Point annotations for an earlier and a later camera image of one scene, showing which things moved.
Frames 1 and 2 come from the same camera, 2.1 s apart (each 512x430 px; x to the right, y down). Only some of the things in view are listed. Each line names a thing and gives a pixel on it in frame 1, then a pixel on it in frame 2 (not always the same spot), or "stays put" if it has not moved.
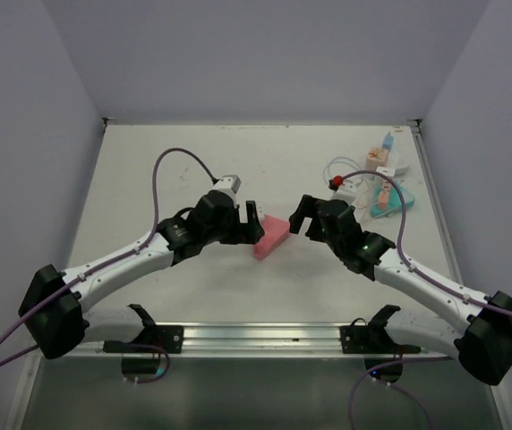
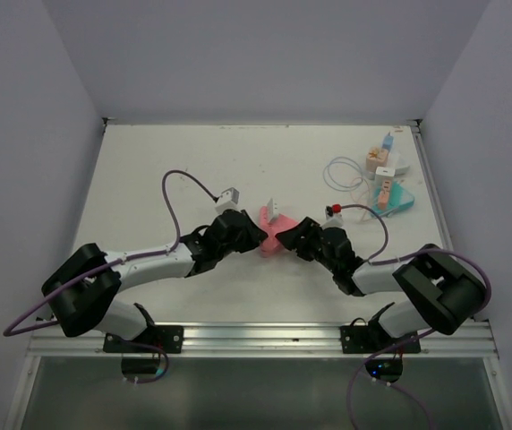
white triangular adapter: [397, 163] stays put
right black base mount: [372, 339] stays put
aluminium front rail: [263, 340] stays put
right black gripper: [306, 208] to [293, 239]
